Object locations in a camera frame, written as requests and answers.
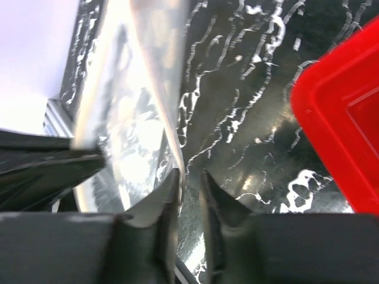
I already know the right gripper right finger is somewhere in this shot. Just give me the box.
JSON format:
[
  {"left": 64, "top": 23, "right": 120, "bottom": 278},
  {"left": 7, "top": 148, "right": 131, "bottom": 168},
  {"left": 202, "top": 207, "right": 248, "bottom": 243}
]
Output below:
[{"left": 201, "top": 171, "right": 378, "bottom": 283}]

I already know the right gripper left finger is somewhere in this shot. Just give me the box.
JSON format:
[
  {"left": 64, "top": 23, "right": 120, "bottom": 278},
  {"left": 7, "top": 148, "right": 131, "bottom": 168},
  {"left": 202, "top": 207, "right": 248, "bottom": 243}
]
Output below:
[{"left": 1, "top": 169, "right": 179, "bottom": 283}]

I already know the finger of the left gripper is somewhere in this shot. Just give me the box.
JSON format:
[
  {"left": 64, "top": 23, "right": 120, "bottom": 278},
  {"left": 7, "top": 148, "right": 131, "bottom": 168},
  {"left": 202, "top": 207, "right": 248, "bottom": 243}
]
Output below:
[{"left": 1, "top": 130, "right": 105, "bottom": 212}]

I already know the polka dot zip bag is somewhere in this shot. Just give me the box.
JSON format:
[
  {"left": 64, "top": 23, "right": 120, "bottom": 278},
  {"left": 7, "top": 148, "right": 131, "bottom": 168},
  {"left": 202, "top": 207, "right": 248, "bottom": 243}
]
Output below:
[{"left": 70, "top": 1, "right": 190, "bottom": 212}]

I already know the red plastic tray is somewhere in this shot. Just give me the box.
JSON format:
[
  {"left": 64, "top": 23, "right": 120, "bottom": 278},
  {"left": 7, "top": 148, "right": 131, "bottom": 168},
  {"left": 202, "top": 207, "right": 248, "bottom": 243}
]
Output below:
[{"left": 290, "top": 18, "right": 378, "bottom": 214}]

